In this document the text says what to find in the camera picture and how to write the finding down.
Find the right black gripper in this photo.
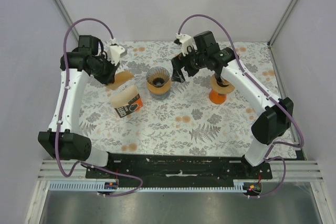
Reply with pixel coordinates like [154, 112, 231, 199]
[171, 46, 207, 83]

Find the brown paper coffee filter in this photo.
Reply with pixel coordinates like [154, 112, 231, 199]
[106, 70, 134, 90]

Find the grey glass dripper cone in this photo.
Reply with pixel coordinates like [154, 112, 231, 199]
[146, 67, 170, 88]

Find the coffee filter package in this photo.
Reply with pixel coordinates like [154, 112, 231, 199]
[110, 85, 143, 118]

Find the orange glass carafe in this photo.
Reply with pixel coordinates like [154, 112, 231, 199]
[208, 90, 227, 105]

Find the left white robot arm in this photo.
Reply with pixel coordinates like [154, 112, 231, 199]
[38, 35, 127, 178]

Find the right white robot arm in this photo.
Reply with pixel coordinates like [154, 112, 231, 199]
[171, 31, 293, 179]

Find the floral tablecloth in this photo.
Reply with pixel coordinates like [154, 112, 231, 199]
[58, 40, 297, 158]

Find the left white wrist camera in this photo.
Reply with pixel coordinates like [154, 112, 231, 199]
[107, 38, 127, 66]

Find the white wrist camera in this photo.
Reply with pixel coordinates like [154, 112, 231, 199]
[107, 38, 127, 66]
[174, 33, 194, 56]

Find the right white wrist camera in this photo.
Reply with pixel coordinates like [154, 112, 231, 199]
[174, 33, 194, 56]

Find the black mounting base plate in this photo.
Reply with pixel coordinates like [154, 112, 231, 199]
[86, 153, 272, 187]

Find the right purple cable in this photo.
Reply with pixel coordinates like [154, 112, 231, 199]
[178, 14, 305, 199]

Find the white slotted cable duct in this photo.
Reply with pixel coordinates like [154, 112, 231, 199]
[49, 180, 248, 193]

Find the aluminium frame rail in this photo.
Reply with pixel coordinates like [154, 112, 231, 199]
[36, 158, 325, 182]

